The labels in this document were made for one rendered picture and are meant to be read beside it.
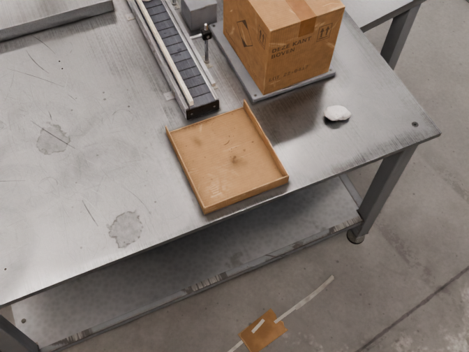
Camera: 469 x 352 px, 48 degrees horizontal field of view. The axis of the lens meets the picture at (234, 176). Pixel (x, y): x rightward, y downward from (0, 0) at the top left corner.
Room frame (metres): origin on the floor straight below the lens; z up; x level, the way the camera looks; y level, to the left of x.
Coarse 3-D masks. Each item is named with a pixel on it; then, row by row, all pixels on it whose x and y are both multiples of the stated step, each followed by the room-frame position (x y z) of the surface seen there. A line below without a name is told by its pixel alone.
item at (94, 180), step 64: (0, 64) 1.16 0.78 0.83; (64, 64) 1.18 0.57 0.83; (128, 64) 1.19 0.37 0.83; (384, 64) 1.25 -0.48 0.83; (0, 128) 0.91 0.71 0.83; (64, 128) 0.92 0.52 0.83; (128, 128) 0.94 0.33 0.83; (320, 128) 0.97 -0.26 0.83; (384, 128) 0.99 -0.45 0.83; (0, 192) 0.69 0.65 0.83; (64, 192) 0.70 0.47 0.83; (128, 192) 0.71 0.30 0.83; (192, 192) 0.72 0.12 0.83; (0, 256) 0.50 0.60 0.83; (64, 256) 0.51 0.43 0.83; (128, 256) 0.53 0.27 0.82
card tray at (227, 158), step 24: (216, 120) 0.98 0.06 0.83; (240, 120) 0.98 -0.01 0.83; (192, 144) 0.89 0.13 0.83; (216, 144) 0.89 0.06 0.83; (240, 144) 0.89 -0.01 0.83; (264, 144) 0.90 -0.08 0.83; (192, 168) 0.80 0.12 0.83; (216, 168) 0.80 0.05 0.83; (240, 168) 0.81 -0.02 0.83; (264, 168) 0.81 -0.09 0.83; (216, 192) 0.73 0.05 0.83; (240, 192) 0.73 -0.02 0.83
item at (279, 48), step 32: (224, 0) 1.33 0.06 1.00; (256, 0) 1.19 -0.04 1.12; (288, 0) 1.20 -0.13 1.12; (320, 0) 1.20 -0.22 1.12; (224, 32) 1.32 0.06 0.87; (256, 32) 1.14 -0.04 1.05; (288, 32) 1.10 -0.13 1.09; (320, 32) 1.15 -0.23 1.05; (256, 64) 1.12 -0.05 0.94; (288, 64) 1.11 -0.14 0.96; (320, 64) 1.17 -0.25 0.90
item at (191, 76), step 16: (160, 0) 1.45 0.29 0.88; (160, 16) 1.37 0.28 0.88; (160, 32) 1.29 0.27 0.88; (176, 32) 1.30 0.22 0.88; (160, 48) 1.22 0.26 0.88; (176, 48) 1.22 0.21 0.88; (176, 64) 1.16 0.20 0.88; (192, 64) 1.16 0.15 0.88; (176, 80) 1.09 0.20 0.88; (192, 80) 1.09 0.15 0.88; (192, 96) 1.03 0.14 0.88; (208, 96) 1.03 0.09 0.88
